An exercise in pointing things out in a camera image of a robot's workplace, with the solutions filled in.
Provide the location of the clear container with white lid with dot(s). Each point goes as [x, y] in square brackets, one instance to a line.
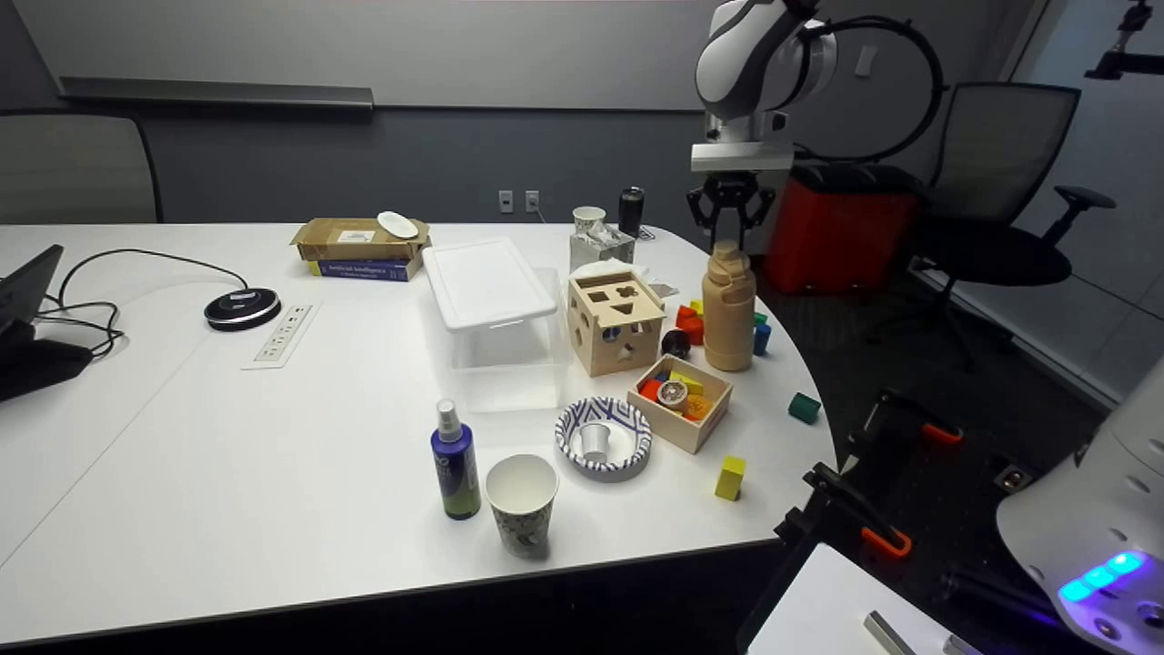
[483, 291]

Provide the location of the black orange clamp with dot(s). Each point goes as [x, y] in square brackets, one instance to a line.
[895, 432]
[842, 513]

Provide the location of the green wooden block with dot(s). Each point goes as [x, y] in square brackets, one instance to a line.
[805, 407]

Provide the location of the red bin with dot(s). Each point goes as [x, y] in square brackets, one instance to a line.
[850, 238]

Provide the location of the red wooden block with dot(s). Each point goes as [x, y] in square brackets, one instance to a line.
[690, 323]

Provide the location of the black laptop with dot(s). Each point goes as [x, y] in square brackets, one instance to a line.
[29, 359]

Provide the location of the white paper cup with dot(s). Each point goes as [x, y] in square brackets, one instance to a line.
[522, 511]

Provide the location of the metal cylinder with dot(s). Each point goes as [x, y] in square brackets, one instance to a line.
[887, 635]

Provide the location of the blue patterned paper plate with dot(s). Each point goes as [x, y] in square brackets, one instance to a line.
[624, 449]

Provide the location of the dark wooden block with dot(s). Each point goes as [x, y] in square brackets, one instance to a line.
[675, 343]

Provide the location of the purple spray bottle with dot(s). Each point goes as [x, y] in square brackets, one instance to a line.
[456, 474]

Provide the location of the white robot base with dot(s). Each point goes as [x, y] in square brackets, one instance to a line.
[1103, 520]

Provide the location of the tan water bottle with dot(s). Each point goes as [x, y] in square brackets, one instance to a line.
[727, 313]

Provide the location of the white power strip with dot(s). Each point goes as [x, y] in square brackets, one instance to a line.
[277, 335]

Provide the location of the white oval object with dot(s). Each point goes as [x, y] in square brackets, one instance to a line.
[397, 223]

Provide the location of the yellow wooden block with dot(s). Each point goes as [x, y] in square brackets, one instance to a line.
[727, 477]

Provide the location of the flat cardboard box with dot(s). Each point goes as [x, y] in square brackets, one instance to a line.
[346, 238]

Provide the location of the whiteboard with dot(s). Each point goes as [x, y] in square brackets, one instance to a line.
[423, 48]

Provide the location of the glass jar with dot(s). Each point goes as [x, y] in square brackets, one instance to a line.
[593, 238]

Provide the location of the wall outlet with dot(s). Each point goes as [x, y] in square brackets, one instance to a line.
[533, 200]
[507, 200]

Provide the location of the small white cup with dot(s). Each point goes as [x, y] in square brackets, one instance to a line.
[593, 443]

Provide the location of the black round puck device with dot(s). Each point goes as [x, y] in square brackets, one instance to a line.
[242, 307]

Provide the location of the small wooden tray with pieces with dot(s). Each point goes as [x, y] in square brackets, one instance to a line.
[676, 406]

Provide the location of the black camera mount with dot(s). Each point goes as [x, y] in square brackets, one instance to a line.
[1130, 56]

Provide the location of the grey chair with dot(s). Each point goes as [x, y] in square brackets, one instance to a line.
[75, 170]

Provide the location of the blue flat box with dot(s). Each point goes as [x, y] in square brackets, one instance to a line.
[366, 268]

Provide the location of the white board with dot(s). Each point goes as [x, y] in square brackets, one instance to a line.
[822, 606]

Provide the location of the blue wooden block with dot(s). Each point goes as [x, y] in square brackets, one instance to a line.
[760, 335]

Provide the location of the black can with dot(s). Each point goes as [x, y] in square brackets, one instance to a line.
[630, 212]

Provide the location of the black mesh office chair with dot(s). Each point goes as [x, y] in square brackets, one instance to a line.
[993, 183]

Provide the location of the white light switch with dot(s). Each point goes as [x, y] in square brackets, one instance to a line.
[867, 62]

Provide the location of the wooden shape sorter box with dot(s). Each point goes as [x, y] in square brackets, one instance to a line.
[612, 323]

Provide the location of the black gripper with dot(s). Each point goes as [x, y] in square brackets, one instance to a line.
[731, 165]

